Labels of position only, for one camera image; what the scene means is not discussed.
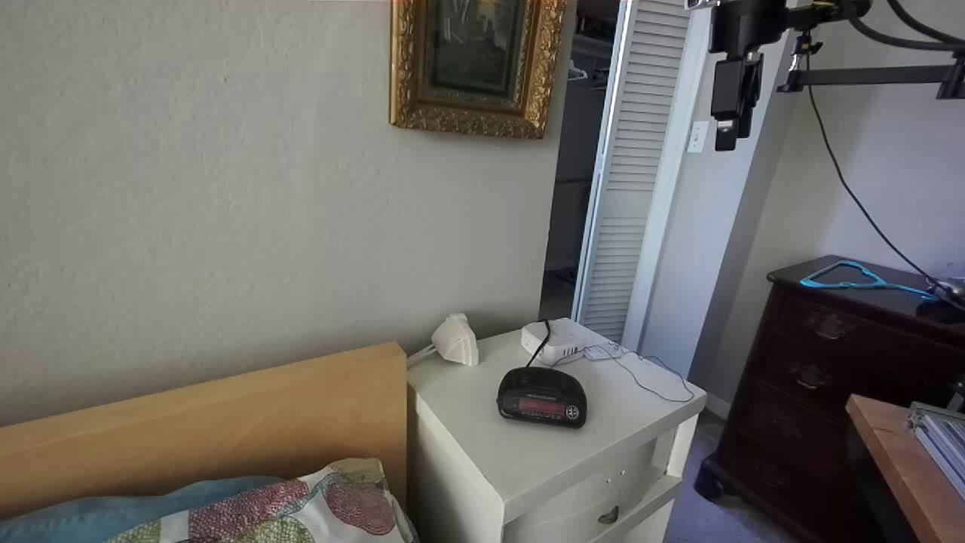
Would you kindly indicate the dark wooden dresser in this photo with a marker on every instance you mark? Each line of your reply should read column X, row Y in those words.
column 803, row 404

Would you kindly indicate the black digital alarm clock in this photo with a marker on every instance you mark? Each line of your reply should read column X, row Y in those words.
column 537, row 398

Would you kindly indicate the white louvered closet door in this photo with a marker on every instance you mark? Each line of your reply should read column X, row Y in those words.
column 642, row 152

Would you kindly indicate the white nightstand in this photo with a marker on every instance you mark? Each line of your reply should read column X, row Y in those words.
column 483, row 455

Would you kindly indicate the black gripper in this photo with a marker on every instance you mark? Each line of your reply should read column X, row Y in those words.
column 742, row 27

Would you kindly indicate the stack of papers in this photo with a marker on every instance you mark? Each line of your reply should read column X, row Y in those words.
column 944, row 441

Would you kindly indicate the brown wooden desk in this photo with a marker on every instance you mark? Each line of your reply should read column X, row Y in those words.
column 900, row 462

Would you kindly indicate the white light switch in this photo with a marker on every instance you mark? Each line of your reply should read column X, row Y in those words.
column 697, row 138

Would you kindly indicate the gold framed painting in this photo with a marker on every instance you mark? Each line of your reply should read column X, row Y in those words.
column 404, row 63

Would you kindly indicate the light wooden headboard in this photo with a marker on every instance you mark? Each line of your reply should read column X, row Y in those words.
column 201, row 433

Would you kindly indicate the floral patterned pillow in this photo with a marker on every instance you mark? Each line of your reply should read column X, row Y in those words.
column 333, row 507

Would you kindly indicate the white crumpled tissue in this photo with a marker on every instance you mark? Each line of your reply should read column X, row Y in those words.
column 455, row 343

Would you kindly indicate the blue blanket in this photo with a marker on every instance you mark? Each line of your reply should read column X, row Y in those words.
column 79, row 516

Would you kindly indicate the black mount bar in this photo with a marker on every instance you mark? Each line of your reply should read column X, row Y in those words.
column 875, row 76

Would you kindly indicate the small black device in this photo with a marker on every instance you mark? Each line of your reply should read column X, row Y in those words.
column 944, row 308

